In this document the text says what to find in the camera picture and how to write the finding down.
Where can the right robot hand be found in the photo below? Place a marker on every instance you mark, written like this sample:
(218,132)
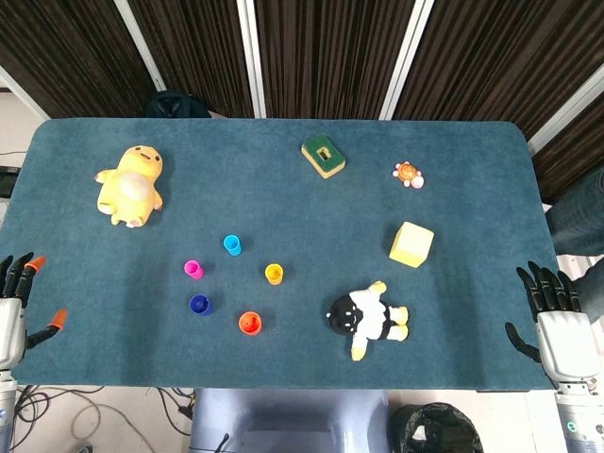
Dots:
(566,340)

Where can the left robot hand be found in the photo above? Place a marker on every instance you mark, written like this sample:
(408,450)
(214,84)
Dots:
(11,325)

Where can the dark blue plastic cup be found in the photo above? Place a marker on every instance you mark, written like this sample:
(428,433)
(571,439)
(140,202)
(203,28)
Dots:
(200,305)

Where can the pink plastic cup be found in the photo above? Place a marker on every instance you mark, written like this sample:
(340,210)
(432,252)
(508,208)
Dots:
(193,269)

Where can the light blue plastic cup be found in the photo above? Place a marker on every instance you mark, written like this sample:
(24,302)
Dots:
(232,244)

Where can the yellow plastic cup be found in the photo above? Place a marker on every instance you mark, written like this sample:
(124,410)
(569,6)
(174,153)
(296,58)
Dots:
(274,274)

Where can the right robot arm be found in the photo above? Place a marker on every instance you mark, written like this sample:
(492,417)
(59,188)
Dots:
(582,420)

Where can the person in blue jeans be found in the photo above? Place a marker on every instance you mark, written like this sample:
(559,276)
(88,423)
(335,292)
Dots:
(578,212)

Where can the black floor device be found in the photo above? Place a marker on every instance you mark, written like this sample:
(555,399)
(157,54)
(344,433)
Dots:
(7,181)

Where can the black trash bin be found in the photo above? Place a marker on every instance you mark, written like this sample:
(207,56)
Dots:
(434,429)

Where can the yellow foam cube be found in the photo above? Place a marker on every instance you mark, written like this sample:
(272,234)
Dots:
(411,245)

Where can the yellow duck plush toy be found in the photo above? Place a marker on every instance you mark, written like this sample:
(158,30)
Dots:
(129,186)

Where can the black and white plush doll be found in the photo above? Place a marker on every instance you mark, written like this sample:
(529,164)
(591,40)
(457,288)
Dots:
(368,316)

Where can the orange turtle toy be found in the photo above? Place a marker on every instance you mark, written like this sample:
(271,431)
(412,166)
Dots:
(407,172)

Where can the orange plastic cup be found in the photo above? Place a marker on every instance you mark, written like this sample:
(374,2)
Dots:
(250,323)

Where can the black chair back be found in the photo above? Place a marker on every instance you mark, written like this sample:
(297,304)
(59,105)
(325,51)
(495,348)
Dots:
(177,106)

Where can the blue-grey robot torso base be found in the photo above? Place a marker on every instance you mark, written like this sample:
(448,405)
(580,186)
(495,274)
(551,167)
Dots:
(288,420)

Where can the teal table mat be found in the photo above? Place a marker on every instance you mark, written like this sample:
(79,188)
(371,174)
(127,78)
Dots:
(292,226)

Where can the green and yellow sponge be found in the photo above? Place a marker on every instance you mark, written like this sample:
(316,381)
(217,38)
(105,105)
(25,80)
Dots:
(325,158)

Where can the white partition post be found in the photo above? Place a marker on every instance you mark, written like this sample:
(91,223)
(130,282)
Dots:
(23,92)
(252,61)
(139,45)
(406,61)
(566,111)

